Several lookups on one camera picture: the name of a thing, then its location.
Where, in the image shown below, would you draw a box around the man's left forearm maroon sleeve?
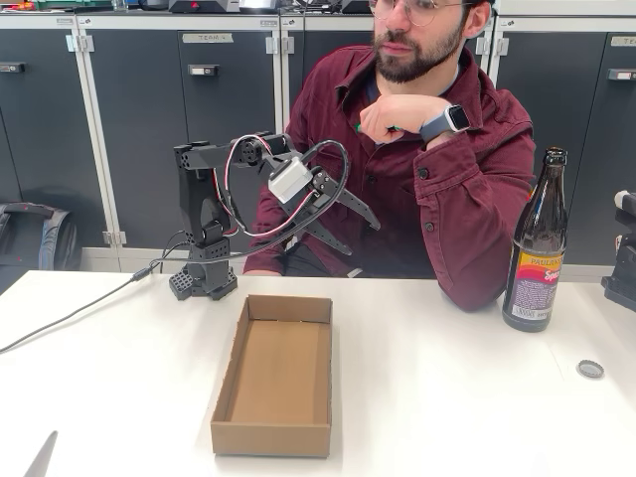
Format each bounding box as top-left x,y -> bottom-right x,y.
414,128 -> 536,313

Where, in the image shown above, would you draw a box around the man's left hand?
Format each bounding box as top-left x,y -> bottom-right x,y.
358,93 -> 451,146

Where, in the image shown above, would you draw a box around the man in maroon overshirt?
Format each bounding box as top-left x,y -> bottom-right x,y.
242,0 -> 538,313

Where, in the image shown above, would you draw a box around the grey smartwatch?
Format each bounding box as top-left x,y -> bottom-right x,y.
419,102 -> 471,144

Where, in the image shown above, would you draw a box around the brown cardboard box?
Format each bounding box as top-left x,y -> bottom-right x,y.
210,293 -> 333,458

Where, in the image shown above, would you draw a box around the brown beer bottle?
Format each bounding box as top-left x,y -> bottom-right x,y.
501,147 -> 568,333

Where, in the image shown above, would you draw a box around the thin metal glasses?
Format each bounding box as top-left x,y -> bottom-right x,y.
368,0 -> 473,27

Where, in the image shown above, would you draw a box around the black device with red mark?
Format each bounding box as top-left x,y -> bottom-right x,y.
168,0 -> 240,14

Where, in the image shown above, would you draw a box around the grey black backpack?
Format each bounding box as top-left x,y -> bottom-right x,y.
0,201 -> 81,272

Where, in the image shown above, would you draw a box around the metal bottle cap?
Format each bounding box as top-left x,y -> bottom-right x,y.
576,359 -> 605,380

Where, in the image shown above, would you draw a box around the grey flat panel corner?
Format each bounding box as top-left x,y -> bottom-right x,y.
23,429 -> 60,477

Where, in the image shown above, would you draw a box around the white gripper camera box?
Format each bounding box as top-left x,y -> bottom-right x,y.
267,157 -> 315,205

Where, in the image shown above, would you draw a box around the red white servo wire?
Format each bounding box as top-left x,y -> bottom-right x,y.
222,133 -> 319,239

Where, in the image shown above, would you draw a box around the thick black camera cable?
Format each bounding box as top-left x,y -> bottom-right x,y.
0,140 -> 352,355

